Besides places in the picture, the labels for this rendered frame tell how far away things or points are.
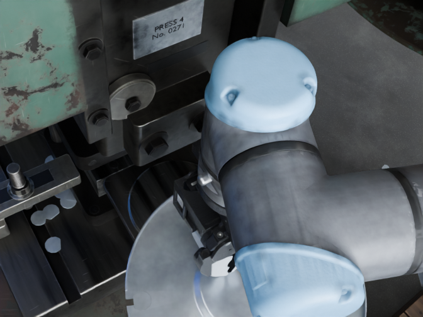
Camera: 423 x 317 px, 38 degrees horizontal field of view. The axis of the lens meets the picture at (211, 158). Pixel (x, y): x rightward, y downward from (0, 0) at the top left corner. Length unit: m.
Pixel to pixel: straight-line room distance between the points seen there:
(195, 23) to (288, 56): 0.16
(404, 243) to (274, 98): 0.13
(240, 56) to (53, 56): 0.13
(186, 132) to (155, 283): 0.18
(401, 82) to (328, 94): 0.25
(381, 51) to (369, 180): 1.67
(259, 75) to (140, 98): 0.21
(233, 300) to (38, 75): 0.38
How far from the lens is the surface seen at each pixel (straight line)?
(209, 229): 0.59
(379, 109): 1.93
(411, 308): 1.28
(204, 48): 0.61
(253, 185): 0.40
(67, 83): 0.47
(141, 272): 0.73
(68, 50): 0.44
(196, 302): 0.72
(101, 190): 0.82
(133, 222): 0.76
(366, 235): 0.40
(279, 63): 0.42
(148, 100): 0.60
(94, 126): 0.55
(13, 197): 0.82
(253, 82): 0.41
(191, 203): 0.60
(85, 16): 0.44
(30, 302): 0.82
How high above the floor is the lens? 1.48
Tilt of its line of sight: 59 degrees down
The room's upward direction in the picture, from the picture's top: 10 degrees clockwise
